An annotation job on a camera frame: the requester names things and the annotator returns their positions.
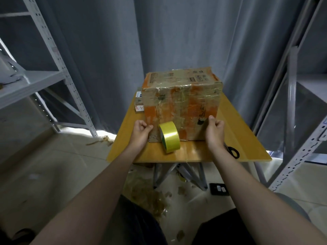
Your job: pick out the person's left hand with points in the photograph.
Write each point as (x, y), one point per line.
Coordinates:
(139, 135)

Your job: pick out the person's right hand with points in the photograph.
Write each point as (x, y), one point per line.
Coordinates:
(214, 132)

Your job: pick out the yellow tape roll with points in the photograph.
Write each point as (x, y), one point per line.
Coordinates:
(170, 136)

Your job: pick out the long white-labelled cardboard box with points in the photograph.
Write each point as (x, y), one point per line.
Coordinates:
(138, 100)

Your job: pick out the large orange print cardboard box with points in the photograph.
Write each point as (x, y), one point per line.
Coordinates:
(181, 99)

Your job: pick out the person's right forearm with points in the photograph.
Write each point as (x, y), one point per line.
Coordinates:
(265, 201)

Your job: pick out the person's left forearm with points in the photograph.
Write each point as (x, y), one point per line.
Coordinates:
(81, 201)

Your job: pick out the tape scraps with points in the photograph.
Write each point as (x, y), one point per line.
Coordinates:
(148, 194)

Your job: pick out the person's right leg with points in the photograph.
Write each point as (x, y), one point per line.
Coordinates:
(225, 227)

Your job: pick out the yellow wooden table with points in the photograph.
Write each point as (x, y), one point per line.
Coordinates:
(240, 135)

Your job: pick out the black power adapter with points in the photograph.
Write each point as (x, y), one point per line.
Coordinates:
(218, 189)

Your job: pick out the grey metal shelf unit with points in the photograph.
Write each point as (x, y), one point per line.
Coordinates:
(296, 104)
(30, 81)

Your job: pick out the grey curtain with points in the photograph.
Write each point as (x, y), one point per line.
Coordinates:
(153, 33)

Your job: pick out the black sandal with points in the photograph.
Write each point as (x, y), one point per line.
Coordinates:
(23, 234)

